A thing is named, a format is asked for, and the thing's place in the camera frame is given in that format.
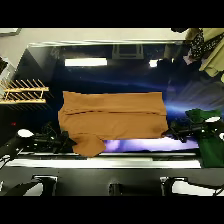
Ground orange-brown long-sleeved shirt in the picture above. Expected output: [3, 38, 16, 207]
[57, 90, 170, 158]

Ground wooden hanger rack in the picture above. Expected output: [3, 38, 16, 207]
[0, 78, 51, 106]

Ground green garment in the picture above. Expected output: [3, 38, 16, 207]
[184, 108, 224, 169]

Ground black dotted garment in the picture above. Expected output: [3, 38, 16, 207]
[189, 29, 224, 62]

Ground beige garment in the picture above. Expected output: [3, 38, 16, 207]
[184, 27, 224, 84]

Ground silver frame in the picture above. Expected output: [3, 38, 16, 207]
[0, 151, 224, 197]

